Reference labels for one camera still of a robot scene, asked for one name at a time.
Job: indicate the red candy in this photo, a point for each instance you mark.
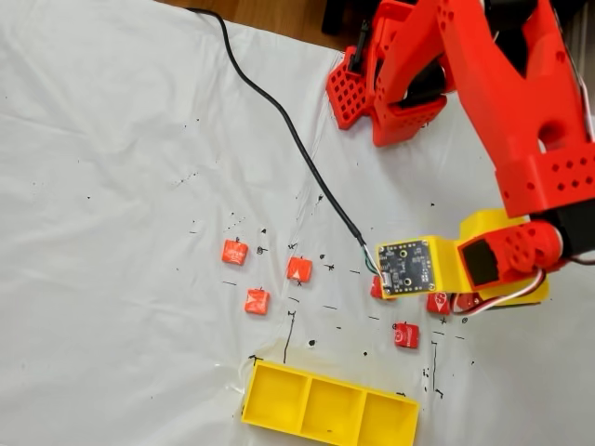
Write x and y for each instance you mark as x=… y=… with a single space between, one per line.
x=299 y=268
x=439 y=303
x=234 y=252
x=257 y=302
x=405 y=335
x=375 y=287

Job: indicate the yellow three-compartment box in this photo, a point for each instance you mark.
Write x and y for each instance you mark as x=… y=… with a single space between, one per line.
x=334 y=409

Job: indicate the black table clamp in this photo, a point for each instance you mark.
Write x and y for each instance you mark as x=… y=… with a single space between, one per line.
x=357 y=58

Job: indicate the white plastic table cover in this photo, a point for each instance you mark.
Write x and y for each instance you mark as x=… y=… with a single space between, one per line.
x=116 y=232

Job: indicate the camera board in yellow mount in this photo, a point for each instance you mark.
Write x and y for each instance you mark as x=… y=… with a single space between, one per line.
x=409 y=267

